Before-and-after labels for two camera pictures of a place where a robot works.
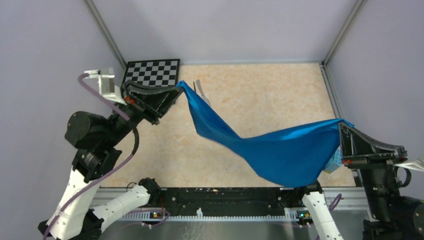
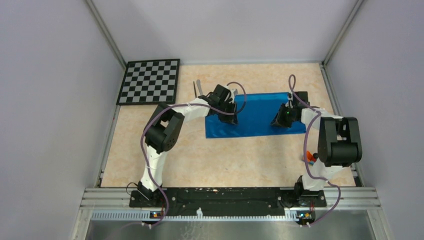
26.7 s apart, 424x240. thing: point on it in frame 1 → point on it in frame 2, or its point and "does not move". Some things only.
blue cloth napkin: [292, 157] → [256, 113]
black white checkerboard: [156, 73] does not move
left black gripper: [152, 105] → [232, 117]
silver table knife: [204, 98] does not move
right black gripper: [357, 149] → [279, 121]
